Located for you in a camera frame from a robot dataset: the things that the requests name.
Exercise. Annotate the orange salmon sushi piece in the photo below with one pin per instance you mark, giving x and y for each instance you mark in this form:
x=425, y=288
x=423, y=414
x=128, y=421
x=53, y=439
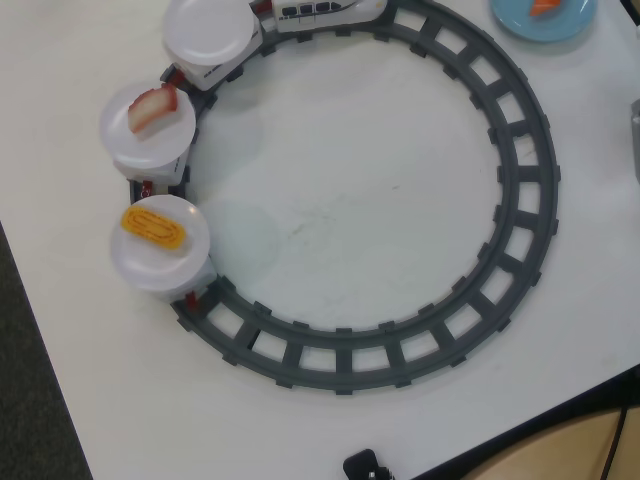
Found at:
x=545, y=7

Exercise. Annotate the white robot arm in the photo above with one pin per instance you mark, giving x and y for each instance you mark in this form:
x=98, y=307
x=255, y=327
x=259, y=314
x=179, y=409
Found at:
x=636, y=140

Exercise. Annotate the yellow egg sushi piece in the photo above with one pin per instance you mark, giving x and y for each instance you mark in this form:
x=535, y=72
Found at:
x=152, y=225

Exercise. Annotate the red and white sushi piece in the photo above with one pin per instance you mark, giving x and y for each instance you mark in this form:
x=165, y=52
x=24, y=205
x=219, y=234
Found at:
x=150, y=107

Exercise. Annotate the white Shinkansen toy locomotive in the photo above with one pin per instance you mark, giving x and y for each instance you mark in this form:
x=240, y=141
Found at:
x=320, y=15

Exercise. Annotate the blue round dish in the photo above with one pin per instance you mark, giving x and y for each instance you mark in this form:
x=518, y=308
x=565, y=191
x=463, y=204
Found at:
x=515, y=20

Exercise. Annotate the grey circular toy train track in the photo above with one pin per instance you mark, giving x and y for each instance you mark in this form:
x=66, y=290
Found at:
x=345, y=361

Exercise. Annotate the white round plate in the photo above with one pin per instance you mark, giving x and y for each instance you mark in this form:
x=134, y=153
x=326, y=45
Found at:
x=120, y=135
x=207, y=27
x=150, y=270

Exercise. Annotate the black plastic device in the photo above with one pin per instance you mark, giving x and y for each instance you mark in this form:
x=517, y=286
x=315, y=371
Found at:
x=365, y=465

